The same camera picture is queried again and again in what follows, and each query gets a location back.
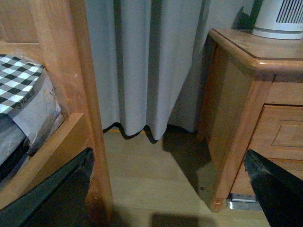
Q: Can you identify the silver floor power socket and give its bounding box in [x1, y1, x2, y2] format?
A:
[226, 193, 262, 211]

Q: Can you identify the wooden nightstand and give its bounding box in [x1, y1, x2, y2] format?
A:
[198, 28, 303, 212]

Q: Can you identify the white air purifier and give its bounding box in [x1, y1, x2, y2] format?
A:
[252, 0, 303, 40]

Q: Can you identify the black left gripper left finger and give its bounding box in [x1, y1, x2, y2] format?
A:
[0, 148, 94, 227]

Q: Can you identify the grey curtain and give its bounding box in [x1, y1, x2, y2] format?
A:
[84, 0, 258, 140]

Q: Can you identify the wooden bed frame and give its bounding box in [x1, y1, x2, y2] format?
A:
[0, 0, 113, 226]

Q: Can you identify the black white checkered cloth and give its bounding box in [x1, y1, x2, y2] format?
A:
[0, 54, 45, 118]

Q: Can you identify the wooden drawer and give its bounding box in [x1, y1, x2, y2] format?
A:
[230, 158, 303, 195]
[249, 105, 303, 160]

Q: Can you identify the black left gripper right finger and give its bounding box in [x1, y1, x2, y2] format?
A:
[244, 149, 303, 227]

